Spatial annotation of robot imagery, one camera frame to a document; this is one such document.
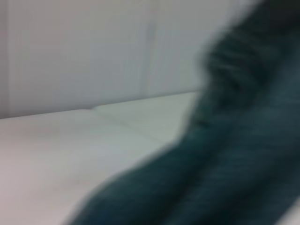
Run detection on blue denim shorts with print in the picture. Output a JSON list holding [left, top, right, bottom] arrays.
[[63, 0, 300, 225]]

